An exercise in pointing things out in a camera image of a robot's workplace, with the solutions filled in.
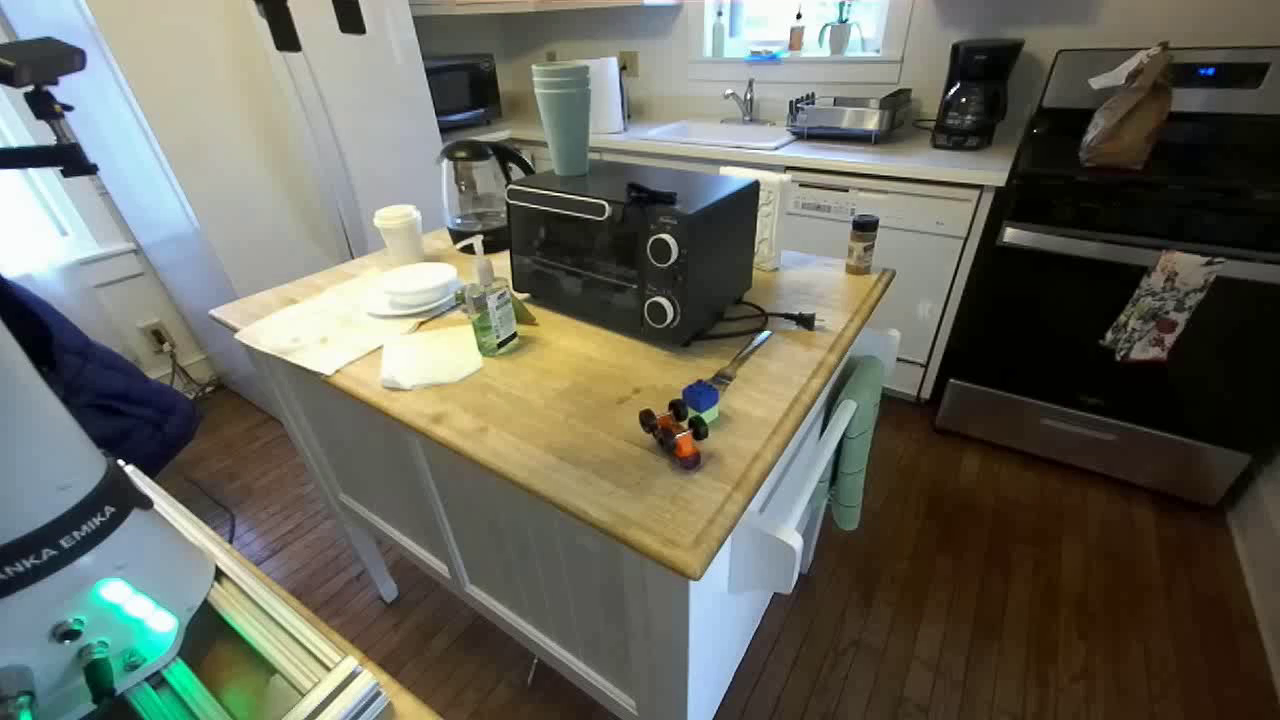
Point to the small blue green toy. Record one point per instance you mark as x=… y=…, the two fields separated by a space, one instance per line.
x=703 y=392

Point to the silver fork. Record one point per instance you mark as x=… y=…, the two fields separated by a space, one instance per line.
x=745 y=353

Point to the black toaster oven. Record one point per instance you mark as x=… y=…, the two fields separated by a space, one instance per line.
x=602 y=254

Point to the folded white napkin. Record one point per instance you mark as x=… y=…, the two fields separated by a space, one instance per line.
x=426 y=361

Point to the white island towel bar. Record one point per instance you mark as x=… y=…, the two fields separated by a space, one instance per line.
x=785 y=523

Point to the white kitchen island wooden top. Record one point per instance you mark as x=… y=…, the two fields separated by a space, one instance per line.
x=533 y=563

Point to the teal plastic cup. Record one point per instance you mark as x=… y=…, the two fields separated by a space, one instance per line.
x=562 y=83
x=562 y=69
x=564 y=142

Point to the teal hanging towel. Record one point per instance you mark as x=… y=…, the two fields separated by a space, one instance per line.
x=856 y=454

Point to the glass electric kettle black lid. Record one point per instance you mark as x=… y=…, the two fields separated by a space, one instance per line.
x=474 y=194

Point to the white kitchen sink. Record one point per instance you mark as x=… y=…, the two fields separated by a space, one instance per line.
x=713 y=134

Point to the white ceramic bowl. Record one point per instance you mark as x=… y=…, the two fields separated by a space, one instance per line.
x=417 y=282

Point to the stack of white plates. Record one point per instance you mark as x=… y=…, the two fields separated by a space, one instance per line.
x=400 y=311

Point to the spice jar black lid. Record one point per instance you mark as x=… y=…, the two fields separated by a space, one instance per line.
x=860 y=248

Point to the white paper towel roll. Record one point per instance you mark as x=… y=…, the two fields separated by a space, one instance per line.
x=606 y=94

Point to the white paper cup with lid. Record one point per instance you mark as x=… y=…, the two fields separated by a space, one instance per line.
x=399 y=239

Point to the chrome sink faucet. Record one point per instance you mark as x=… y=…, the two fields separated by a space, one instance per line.
x=745 y=104

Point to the white dishwasher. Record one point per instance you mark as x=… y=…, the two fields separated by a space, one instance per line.
x=922 y=266

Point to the grey dish rack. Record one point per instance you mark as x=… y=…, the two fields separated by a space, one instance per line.
x=845 y=122

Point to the large white paper towel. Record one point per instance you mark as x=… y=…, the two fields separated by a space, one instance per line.
x=312 y=332

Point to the blue sponge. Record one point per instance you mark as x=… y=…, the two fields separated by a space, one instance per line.
x=766 y=58

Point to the white counter cabinets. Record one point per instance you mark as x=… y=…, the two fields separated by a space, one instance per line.
x=905 y=162

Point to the white green soap bottle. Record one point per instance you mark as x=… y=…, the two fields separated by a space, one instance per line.
x=716 y=33

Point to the kitchen window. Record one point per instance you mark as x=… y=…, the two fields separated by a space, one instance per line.
x=761 y=20

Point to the small red bottle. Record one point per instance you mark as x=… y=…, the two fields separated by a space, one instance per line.
x=799 y=33

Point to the green spray bottle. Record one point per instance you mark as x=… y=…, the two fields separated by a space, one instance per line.
x=839 y=33

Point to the black coffee maker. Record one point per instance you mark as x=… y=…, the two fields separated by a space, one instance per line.
x=977 y=94

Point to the black steel kitchen stove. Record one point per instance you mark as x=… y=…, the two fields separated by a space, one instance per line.
x=1134 y=387

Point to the floral dish towel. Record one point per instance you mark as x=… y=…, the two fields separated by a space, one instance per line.
x=1153 y=305

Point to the brown paper bag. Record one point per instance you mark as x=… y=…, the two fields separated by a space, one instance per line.
x=1126 y=127

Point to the dark blue jacket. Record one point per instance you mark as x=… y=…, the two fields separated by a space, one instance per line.
x=92 y=387

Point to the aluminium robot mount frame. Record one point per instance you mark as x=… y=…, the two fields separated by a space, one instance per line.
x=280 y=642

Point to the white wall outlet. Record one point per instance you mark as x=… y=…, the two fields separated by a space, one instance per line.
x=154 y=337

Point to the black camera on tripod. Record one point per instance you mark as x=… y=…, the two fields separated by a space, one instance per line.
x=42 y=62

